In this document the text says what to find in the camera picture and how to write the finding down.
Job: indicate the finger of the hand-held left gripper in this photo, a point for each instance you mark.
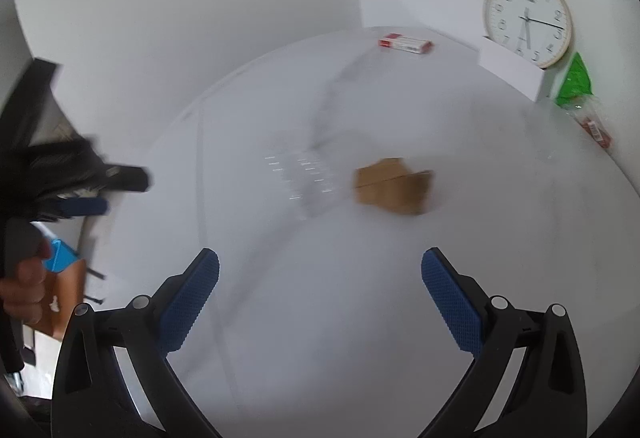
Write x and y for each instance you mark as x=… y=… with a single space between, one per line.
x=127 y=178
x=87 y=206

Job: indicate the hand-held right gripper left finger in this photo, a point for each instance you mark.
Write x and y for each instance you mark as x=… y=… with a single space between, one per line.
x=192 y=298

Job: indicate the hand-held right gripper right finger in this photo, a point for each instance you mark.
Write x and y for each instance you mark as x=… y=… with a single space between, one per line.
x=450 y=298

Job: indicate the person's left hand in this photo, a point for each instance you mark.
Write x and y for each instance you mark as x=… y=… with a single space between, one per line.
x=22 y=290

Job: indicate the light blue box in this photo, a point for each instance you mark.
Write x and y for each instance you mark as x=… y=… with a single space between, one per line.
x=62 y=258

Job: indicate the brown wooden stool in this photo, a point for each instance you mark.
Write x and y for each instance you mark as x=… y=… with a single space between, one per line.
x=65 y=290

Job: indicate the brown torn cardboard piece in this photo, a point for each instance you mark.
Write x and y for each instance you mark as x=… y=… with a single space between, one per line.
x=392 y=188

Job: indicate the green plastic bag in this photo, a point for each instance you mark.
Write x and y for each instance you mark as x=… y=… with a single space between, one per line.
x=575 y=81

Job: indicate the red and white box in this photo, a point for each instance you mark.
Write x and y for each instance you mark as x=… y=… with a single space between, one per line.
x=406 y=44

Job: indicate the white round wall clock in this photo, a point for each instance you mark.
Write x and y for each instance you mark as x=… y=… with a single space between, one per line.
x=527 y=18

